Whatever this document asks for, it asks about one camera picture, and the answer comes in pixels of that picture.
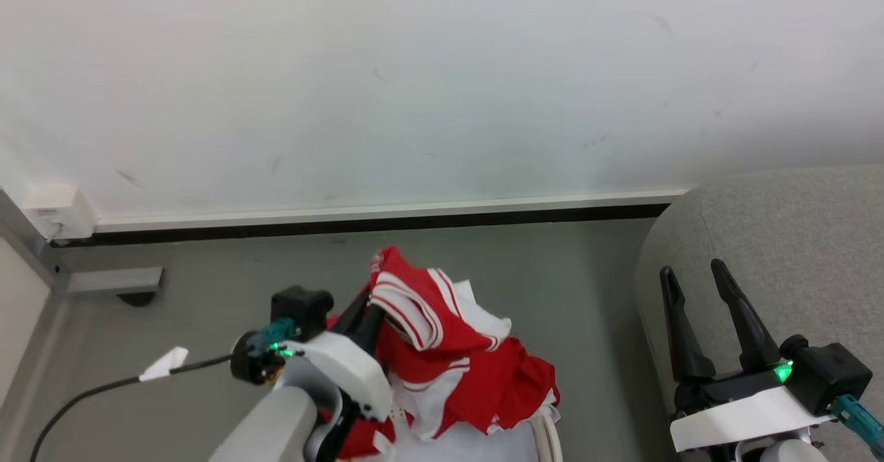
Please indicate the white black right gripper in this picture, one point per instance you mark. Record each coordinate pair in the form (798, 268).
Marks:
(739, 417)

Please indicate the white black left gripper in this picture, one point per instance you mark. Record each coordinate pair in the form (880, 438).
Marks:
(349, 369)

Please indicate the red shirt white striped trim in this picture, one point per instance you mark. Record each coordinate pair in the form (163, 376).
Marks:
(421, 310)

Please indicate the plain red garment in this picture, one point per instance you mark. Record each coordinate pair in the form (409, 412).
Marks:
(511, 386)

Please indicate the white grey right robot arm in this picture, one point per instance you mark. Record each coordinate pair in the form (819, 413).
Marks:
(787, 451)

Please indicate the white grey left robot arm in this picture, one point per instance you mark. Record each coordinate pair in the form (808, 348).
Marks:
(276, 420)

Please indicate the white laundry basket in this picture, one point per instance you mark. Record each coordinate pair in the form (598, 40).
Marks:
(549, 438)

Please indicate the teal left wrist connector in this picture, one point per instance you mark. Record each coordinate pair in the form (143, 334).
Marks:
(273, 334)

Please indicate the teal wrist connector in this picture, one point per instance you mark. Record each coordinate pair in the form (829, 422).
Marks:
(860, 420)
(273, 334)

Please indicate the grey fabric sofa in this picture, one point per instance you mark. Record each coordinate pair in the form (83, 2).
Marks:
(780, 241)

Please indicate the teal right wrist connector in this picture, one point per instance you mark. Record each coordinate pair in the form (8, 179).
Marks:
(860, 420)

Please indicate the dark caster wheel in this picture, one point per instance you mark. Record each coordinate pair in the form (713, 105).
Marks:
(138, 299)

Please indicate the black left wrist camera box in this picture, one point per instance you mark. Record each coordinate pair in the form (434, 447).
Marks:
(302, 310)

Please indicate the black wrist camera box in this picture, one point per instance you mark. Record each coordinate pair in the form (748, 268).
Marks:
(825, 372)
(302, 310)

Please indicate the white black wall baseboard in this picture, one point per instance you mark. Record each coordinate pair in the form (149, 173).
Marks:
(387, 217)

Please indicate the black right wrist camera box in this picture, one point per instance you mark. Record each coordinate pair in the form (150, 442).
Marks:
(825, 372)

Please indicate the white wall socket box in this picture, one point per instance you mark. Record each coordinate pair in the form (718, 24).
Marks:
(59, 212)

